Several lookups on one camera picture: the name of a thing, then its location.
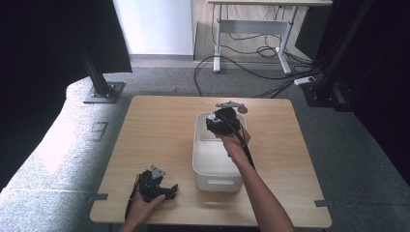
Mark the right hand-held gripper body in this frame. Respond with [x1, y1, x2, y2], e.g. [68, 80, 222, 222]
[211, 101, 249, 136]

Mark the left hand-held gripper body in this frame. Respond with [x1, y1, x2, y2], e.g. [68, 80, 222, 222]
[135, 164, 167, 204]

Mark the white plastic storage bin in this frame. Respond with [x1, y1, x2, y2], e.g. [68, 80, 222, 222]
[191, 111, 247, 193]

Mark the person's left hand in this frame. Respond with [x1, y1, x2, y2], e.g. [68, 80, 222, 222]
[124, 192, 166, 228]

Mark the person's right hand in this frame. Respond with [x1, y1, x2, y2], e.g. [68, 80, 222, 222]
[220, 126, 252, 166]

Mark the grey floor tape strip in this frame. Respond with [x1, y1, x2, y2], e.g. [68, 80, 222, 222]
[313, 199, 337, 208]
[85, 192, 109, 204]

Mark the white power strip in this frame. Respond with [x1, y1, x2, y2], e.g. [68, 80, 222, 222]
[293, 75, 316, 87]

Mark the white-framed background desk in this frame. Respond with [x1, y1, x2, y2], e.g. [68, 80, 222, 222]
[206, 0, 334, 75]

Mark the black metal stand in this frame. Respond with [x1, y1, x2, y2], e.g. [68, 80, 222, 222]
[76, 40, 126, 104]
[301, 0, 376, 112]

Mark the black curtain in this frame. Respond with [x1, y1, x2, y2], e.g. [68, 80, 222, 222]
[0, 0, 133, 194]
[295, 0, 410, 186]

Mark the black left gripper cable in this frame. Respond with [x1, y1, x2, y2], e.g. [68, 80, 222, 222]
[124, 173, 143, 221]

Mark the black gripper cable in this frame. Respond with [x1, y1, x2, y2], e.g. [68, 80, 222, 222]
[124, 173, 143, 221]
[225, 116, 256, 171]

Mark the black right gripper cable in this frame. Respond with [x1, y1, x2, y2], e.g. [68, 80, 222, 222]
[225, 116, 256, 171]

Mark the long black floor cable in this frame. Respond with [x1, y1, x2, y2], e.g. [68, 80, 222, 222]
[192, 55, 312, 98]

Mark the tangled black cable bundle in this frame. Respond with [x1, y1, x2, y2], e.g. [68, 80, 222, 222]
[225, 32, 322, 71]

